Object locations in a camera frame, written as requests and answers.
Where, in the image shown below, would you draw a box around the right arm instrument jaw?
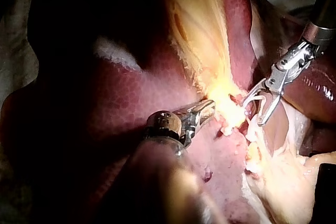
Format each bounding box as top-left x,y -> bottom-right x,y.
241,78 -> 270,109
257,92 -> 284,127

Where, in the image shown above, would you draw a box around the white cloth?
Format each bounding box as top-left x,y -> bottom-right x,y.
0,0 -> 43,109

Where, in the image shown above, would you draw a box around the thin tube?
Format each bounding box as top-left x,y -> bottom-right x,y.
244,115 -> 264,141

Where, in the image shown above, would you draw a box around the gallbladder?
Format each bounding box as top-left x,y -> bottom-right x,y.
162,0 -> 253,137

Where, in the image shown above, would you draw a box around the left arm instrument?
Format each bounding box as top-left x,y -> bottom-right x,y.
143,110 -> 198,157

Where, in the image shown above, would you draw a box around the left arm instrument jaw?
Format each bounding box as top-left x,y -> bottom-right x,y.
181,99 -> 216,116
195,106 -> 216,131

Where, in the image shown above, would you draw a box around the pale fatty tissue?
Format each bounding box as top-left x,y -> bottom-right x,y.
93,36 -> 144,73
243,100 -> 336,224

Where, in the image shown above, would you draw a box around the right arm instrument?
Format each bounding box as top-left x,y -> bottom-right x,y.
264,21 -> 336,97

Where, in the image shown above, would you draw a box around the dark red liver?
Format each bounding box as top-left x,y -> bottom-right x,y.
1,0 -> 336,224

